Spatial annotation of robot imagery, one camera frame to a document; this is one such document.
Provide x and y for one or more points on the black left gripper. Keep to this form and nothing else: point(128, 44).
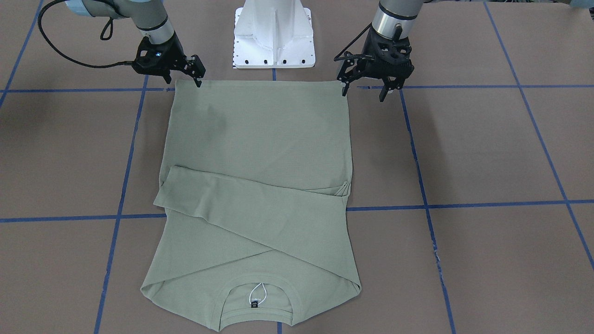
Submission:
point(358, 67)

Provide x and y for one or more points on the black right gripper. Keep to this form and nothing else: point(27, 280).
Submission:
point(172, 52)

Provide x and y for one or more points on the olive green long-sleeve shirt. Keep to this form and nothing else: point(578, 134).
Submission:
point(255, 179)

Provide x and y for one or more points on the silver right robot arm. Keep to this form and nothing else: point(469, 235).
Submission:
point(149, 16)

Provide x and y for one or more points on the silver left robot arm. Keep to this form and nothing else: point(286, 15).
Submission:
point(389, 15)

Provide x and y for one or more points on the white metal pedestal base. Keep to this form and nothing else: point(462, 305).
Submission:
point(273, 34)

